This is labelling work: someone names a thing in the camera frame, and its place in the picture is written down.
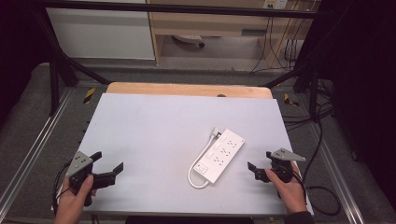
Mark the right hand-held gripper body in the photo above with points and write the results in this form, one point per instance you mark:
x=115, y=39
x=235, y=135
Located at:
x=285, y=161

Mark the aluminium floor rail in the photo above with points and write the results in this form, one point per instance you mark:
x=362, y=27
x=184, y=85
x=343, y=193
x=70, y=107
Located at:
x=337, y=174
x=34, y=146

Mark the wooden desk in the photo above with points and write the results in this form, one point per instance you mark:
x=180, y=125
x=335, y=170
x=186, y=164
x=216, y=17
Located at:
x=211, y=23

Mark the white cabinet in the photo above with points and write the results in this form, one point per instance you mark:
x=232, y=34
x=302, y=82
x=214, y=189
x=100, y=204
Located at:
x=99, y=34

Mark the person's right hand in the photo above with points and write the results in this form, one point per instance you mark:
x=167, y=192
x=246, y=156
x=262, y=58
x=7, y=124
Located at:
x=288, y=194

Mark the white wall socket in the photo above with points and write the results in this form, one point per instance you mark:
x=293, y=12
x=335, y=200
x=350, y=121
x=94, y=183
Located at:
x=275, y=3

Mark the white power strip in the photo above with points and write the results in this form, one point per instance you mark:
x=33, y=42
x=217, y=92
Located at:
x=222, y=155

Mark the black metal frame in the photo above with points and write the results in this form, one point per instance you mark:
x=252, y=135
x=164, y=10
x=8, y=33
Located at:
x=186, y=8

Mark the person's dark clothing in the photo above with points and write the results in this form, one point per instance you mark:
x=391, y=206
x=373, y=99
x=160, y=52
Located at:
x=190, y=220

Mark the white power plug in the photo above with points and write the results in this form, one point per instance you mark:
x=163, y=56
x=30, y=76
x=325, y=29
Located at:
x=216, y=132

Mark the yellow black tape strip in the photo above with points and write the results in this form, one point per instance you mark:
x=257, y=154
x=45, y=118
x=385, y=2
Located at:
x=290, y=100
x=89, y=95

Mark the wooden table board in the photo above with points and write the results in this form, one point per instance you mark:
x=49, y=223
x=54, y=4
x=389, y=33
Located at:
x=174, y=88

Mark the white chair base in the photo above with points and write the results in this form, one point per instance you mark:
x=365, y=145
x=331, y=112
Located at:
x=188, y=38

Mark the person's left hand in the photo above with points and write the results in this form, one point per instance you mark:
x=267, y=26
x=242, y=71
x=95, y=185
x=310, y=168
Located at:
x=72, y=202

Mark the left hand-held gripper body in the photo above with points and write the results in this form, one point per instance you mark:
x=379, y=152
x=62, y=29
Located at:
x=78, y=165

